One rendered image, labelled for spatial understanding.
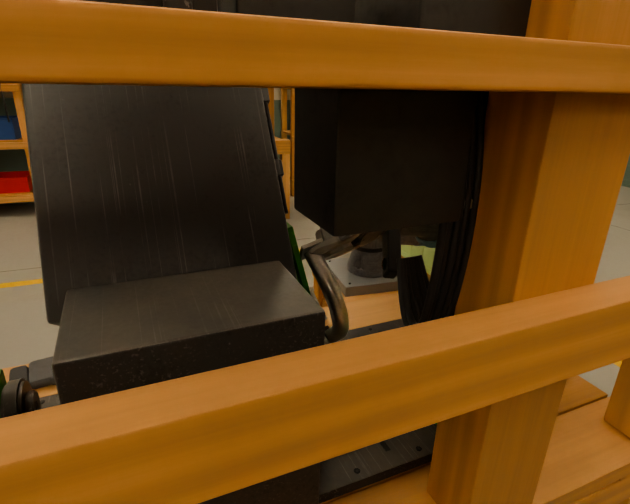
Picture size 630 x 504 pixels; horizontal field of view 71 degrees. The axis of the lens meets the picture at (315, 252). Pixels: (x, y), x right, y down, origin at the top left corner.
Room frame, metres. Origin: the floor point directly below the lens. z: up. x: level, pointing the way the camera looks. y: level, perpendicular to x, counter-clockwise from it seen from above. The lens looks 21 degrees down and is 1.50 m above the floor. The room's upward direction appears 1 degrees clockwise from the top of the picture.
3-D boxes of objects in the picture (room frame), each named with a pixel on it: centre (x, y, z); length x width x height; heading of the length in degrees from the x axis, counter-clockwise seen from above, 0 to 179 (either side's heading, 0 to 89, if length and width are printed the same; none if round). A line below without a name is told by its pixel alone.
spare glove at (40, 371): (0.79, 0.54, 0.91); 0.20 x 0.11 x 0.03; 122
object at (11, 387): (0.43, 0.35, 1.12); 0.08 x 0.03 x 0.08; 24
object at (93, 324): (0.50, 0.16, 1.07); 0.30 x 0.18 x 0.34; 114
